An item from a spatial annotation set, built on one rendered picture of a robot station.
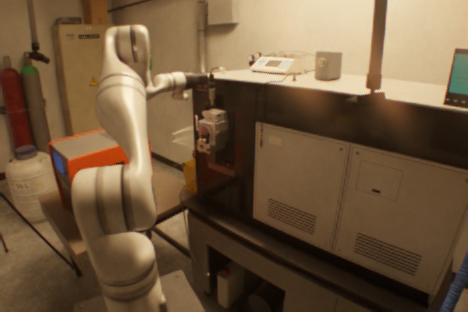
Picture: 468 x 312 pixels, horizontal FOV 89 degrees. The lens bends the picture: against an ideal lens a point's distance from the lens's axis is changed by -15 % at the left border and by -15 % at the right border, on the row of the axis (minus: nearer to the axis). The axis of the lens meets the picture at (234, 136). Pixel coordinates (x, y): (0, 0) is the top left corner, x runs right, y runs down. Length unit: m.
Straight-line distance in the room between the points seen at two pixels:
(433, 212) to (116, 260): 0.88
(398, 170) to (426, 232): 0.23
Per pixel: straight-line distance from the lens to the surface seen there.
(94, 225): 0.37
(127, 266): 0.41
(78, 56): 4.11
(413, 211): 1.01
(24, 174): 2.95
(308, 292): 1.30
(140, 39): 0.67
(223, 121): 1.24
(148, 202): 0.36
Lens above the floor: 1.58
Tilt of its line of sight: 18 degrees down
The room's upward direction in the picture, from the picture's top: straight up
